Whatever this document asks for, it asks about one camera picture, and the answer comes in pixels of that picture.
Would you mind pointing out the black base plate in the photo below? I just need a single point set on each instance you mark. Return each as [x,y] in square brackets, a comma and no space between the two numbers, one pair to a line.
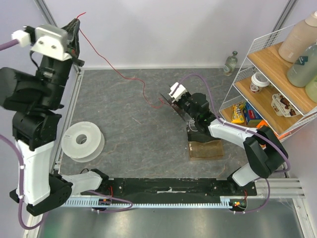
[124,187]

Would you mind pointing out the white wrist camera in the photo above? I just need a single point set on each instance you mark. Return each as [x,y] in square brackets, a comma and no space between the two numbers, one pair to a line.
[176,91]
[45,39]

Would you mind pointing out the white paper cup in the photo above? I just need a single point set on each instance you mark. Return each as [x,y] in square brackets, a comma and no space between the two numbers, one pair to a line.
[258,82]

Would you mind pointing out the light green bottle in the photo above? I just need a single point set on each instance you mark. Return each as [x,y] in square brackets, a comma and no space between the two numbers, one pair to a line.
[311,89]

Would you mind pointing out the yellow candy bag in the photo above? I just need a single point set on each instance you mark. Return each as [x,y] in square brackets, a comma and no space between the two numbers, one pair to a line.
[237,117]

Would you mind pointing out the white wire shelf rack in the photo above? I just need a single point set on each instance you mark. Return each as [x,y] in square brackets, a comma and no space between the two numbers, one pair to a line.
[263,56]

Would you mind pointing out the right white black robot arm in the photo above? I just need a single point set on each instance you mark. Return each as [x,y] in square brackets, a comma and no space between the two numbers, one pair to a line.
[264,151]

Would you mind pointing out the glass bottle green cap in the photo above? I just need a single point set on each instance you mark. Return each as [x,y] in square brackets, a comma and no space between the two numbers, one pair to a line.
[230,64]

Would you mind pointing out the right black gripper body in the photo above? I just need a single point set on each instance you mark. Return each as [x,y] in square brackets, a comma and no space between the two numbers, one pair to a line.
[180,103]

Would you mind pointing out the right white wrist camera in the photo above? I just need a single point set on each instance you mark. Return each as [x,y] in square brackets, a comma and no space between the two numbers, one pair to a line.
[176,91]

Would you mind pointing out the orange snack box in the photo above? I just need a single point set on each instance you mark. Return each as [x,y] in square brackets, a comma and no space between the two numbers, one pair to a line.
[262,124]

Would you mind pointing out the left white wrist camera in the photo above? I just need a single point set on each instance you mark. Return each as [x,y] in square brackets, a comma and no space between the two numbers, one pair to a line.
[45,39]

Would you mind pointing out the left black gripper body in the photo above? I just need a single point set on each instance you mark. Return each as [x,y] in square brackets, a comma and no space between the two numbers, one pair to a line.
[75,53]

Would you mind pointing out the blue grey cable duct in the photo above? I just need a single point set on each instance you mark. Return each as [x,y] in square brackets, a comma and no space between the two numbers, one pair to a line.
[99,202]

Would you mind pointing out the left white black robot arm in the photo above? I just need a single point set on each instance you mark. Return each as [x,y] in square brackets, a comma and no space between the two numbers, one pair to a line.
[35,100]

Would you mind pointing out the green liquid bottle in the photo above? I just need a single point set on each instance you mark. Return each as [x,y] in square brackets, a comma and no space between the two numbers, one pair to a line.
[304,69]

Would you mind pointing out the white pudding cup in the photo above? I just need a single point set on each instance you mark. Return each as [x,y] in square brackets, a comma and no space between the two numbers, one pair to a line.
[282,107]

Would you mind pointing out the beige plastic bottle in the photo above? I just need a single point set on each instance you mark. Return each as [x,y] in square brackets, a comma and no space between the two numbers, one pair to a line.
[303,34]

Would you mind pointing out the dark grey cable spool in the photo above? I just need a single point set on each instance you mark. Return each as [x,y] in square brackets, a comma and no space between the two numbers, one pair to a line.
[185,117]

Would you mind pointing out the blue snack box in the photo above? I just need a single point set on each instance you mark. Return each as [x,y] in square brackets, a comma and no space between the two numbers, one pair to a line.
[252,118]

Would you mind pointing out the white cable spool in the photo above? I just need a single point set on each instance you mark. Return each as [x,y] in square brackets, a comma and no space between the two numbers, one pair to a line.
[83,142]

